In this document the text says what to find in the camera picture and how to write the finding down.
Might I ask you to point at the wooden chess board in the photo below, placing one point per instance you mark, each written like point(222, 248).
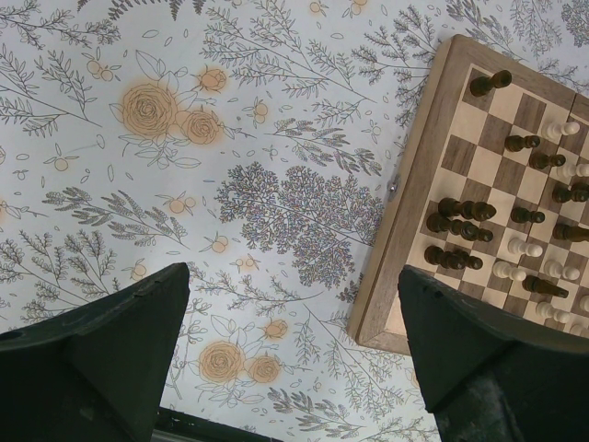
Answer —
point(523, 149)

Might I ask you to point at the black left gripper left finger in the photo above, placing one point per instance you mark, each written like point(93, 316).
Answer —
point(97, 372)

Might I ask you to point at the dark chess pawn corner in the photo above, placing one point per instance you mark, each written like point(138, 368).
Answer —
point(483, 85)

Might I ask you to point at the floral tablecloth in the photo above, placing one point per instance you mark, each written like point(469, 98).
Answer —
point(255, 141)

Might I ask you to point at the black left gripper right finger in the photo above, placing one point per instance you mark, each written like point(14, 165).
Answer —
point(487, 375)

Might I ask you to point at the dark chess piece cluster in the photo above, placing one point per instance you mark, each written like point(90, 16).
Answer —
point(455, 218)

